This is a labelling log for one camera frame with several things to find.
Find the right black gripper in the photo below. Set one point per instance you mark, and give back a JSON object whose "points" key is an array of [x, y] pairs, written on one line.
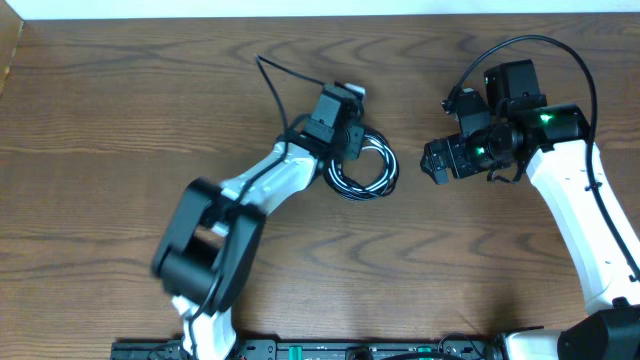
{"points": [[453, 146]]}

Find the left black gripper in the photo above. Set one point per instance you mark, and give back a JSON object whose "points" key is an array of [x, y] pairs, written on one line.
{"points": [[352, 151]]}

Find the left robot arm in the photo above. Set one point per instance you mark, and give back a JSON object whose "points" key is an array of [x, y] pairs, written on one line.
{"points": [[205, 256]]}

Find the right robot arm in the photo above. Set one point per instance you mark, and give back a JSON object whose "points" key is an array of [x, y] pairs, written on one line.
{"points": [[512, 124]]}

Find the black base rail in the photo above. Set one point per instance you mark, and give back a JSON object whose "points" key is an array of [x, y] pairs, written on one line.
{"points": [[261, 349]]}

